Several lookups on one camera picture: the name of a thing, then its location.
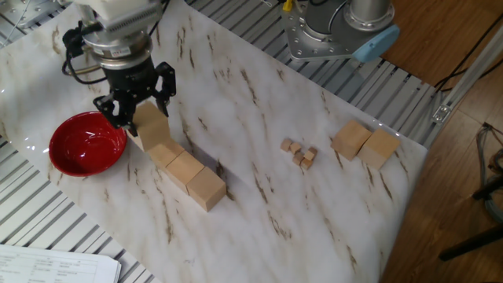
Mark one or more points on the aluminium frame rail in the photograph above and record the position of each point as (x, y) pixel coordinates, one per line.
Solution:
(467, 78)

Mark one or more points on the white printed paper stack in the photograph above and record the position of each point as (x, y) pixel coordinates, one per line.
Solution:
(51, 265)

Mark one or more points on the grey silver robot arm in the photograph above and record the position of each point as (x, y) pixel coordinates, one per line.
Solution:
(118, 51)

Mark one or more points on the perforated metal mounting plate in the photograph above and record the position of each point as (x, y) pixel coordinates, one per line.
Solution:
(31, 12)

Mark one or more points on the white marble pattern board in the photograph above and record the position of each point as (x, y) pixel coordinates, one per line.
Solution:
(236, 236)

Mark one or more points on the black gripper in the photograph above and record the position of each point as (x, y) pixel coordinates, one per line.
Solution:
(131, 80)

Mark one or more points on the yellow plastic piece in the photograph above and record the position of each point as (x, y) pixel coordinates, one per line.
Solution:
(287, 4)

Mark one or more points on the white wrist mount housing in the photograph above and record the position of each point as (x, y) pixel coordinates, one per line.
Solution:
(125, 13)

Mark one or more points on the large wooden cube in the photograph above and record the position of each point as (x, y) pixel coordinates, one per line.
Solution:
(184, 171)
(167, 155)
(153, 127)
(206, 188)
(349, 139)
(379, 149)

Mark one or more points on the black stand legs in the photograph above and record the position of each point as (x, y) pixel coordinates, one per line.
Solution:
(471, 243)

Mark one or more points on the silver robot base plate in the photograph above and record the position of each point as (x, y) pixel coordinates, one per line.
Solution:
(298, 39)

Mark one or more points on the small wooden cube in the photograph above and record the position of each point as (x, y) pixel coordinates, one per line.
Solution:
(306, 164)
(295, 148)
(298, 158)
(310, 154)
(285, 144)

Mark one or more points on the red glossy bowl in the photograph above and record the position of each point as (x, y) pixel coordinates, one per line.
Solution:
(87, 143)

